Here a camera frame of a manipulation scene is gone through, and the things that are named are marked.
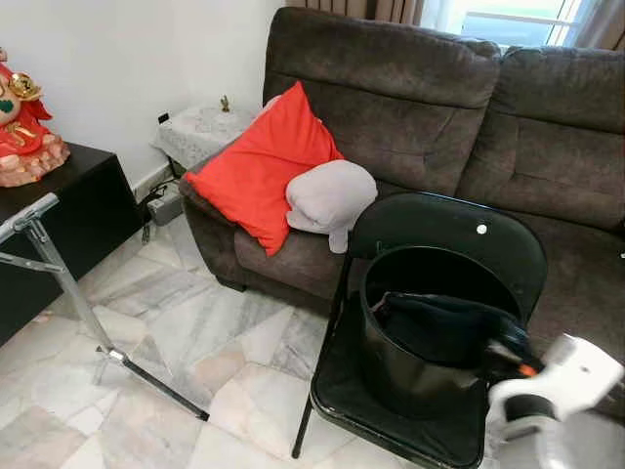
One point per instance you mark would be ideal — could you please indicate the bright window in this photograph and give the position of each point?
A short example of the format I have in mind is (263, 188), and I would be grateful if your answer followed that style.
(508, 20)

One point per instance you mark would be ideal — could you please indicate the red cushion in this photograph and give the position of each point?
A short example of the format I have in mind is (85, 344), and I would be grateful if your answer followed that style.
(264, 166)

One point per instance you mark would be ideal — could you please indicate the grey power adapter box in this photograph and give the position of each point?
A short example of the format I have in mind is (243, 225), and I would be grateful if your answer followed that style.
(166, 207)

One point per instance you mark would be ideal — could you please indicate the black wall plug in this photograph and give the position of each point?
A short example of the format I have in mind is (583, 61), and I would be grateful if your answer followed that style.
(163, 118)

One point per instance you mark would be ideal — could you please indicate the small brass figure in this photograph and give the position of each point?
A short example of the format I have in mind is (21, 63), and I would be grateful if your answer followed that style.
(225, 104)

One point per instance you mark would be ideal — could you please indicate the black plastic bucket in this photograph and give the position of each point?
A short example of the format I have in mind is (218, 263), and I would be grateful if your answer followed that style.
(410, 376)

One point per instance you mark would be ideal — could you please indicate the brown fabric sofa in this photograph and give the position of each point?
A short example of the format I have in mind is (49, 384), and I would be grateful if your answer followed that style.
(420, 107)

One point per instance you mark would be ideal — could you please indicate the lace covered side table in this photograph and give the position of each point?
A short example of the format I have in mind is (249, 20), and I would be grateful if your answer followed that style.
(205, 127)

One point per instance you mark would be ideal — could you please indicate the silver metal clothes rack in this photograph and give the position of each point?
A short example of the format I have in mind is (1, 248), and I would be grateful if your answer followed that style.
(59, 264)

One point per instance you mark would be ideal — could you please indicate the black polo shirt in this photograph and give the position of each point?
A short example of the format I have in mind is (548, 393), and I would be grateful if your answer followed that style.
(439, 327)

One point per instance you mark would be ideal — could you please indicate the light grey pillow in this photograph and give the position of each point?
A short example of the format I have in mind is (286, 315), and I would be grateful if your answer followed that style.
(332, 195)

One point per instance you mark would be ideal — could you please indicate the red laughing Buddha statue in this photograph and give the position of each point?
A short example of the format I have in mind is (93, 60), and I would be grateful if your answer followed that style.
(29, 147)

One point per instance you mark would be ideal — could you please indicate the black television console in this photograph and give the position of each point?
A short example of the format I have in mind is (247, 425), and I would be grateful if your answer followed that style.
(78, 225)

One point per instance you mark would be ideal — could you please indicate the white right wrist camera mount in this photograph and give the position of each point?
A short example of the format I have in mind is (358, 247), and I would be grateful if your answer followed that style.
(576, 376)

